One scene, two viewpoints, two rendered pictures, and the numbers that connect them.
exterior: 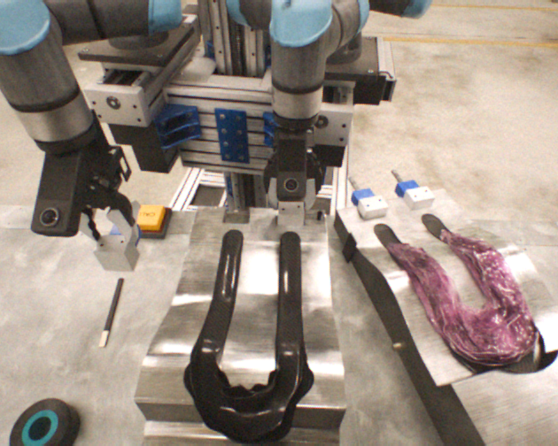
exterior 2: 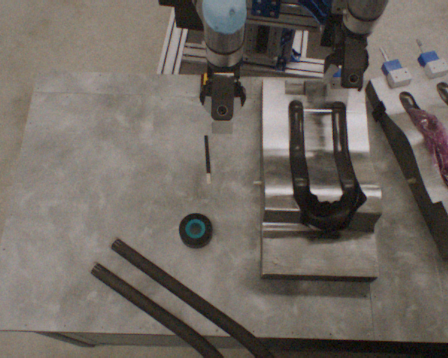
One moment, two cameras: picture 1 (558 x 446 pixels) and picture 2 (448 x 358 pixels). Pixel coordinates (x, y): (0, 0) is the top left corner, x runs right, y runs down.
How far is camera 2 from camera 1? 67 cm
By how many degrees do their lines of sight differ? 19
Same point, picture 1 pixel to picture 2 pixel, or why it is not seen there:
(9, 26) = (237, 22)
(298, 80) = (369, 15)
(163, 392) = (281, 206)
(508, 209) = not seen: outside the picture
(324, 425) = (366, 223)
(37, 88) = (234, 45)
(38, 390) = (177, 209)
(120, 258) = (228, 126)
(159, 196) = (137, 24)
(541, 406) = not seen: outside the picture
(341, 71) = not seen: outside the picture
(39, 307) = (154, 157)
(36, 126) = (222, 60)
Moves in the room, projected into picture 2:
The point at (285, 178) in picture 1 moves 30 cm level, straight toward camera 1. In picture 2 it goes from (349, 74) to (361, 201)
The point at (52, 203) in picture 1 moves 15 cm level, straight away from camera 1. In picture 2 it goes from (222, 101) to (174, 57)
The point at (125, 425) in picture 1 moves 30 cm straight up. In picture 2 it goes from (239, 227) to (246, 180)
